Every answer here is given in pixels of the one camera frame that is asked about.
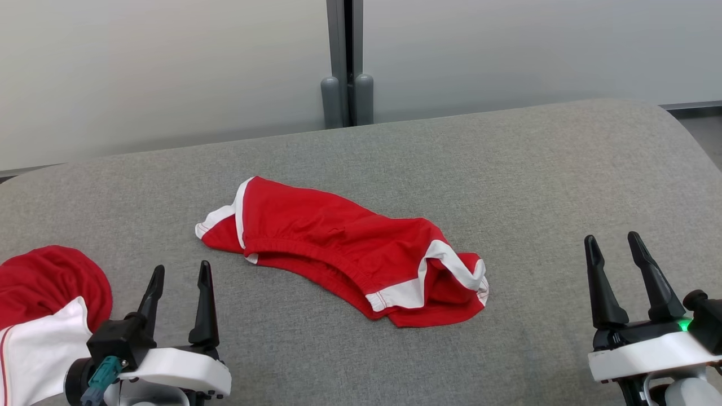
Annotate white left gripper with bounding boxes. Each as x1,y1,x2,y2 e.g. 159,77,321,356
116,260,232,402

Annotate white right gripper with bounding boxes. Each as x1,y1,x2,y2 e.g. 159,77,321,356
584,231,722,385

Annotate red jersey with white sleeves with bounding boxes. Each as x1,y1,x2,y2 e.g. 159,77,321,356
0,245,113,406

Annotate red shorts with white trim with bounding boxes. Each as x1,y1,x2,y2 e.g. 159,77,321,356
195,176,490,328

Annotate teal camera cable connector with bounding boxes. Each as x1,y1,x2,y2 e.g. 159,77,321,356
81,355,123,406

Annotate grey partition base rail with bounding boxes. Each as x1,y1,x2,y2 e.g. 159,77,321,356
659,100,722,120

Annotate grey metal partition post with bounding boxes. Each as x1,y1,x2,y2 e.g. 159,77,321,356
320,0,375,129

